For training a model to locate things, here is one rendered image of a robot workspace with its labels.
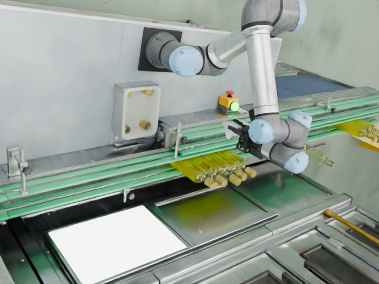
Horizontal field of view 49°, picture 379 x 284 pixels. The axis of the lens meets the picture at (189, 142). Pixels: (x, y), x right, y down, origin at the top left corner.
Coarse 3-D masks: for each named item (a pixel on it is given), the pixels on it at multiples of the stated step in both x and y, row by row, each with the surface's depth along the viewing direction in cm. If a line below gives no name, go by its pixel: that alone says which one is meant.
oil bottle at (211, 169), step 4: (192, 160) 185; (196, 160) 185; (200, 160) 185; (204, 160) 186; (200, 164) 182; (204, 164) 182; (208, 164) 183; (208, 168) 179; (212, 168) 179; (216, 168) 180; (208, 172) 178; (212, 172) 178; (216, 172) 180; (208, 176) 178
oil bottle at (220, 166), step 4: (200, 156) 190; (204, 156) 189; (208, 156) 189; (212, 156) 190; (208, 160) 186; (212, 160) 186; (216, 160) 187; (212, 164) 184; (216, 164) 183; (220, 164) 184; (224, 164) 184; (220, 168) 181; (224, 168) 182; (220, 172) 181
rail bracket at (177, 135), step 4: (180, 124) 174; (168, 128) 179; (172, 128) 179; (168, 132) 179; (172, 132) 178; (176, 132) 175; (176, 136) 175; (180, 136) 174; (184, 136) 173; (176, 140) 177; (184, 140) 172; (176, 144) 177; (176, 148) 178; (176, 152) 179; (172, 156) 180; (176, 156) 179
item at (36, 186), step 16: (128, 160) 174; (144, 160) 176; (160, 160) 177; (176, 160) 180; (64, 176) 156; (80, 176) 158; (96, 176) 158; (0, 192) 142; (16, 192) 142; (32, 192) 143
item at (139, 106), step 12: (132, 96) 176; (144, 96) 180; (156, 96) 177; (132, 108) 179; (144, 108) 183; (156, 108) 178; (132, 120) 181; (144, 120) 186; (156, 120) 180; (132, 132) 179; (144, 132) 181
